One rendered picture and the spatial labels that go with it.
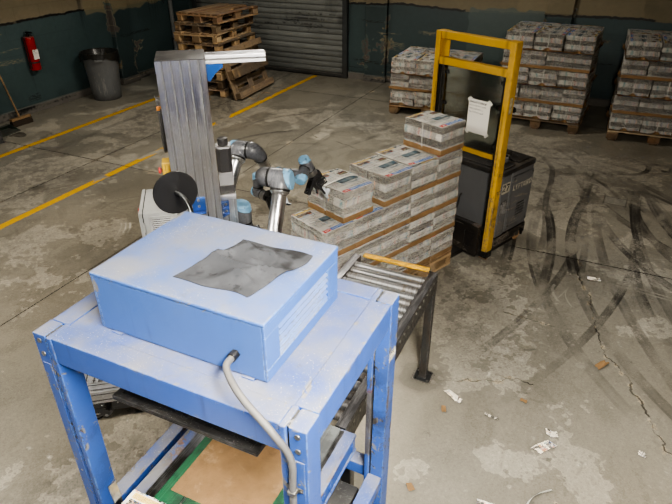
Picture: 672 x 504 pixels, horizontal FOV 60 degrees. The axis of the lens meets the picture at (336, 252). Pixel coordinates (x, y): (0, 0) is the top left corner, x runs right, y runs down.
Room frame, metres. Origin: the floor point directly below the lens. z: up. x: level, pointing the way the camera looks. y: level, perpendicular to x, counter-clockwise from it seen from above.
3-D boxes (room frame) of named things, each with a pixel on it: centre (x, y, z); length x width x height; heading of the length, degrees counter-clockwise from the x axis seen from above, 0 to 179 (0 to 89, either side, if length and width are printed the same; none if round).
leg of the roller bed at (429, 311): (2.90, -0.58, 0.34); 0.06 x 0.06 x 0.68; 65
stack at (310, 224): (3.88, -0.23, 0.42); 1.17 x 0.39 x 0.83; 132
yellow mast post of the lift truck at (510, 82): (4.41, -1.31, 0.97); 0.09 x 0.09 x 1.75; 42
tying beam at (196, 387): (1.50, 0.36, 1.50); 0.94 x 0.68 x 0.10; 65
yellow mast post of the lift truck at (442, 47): (4.90, -0.87, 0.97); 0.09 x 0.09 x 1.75; 42
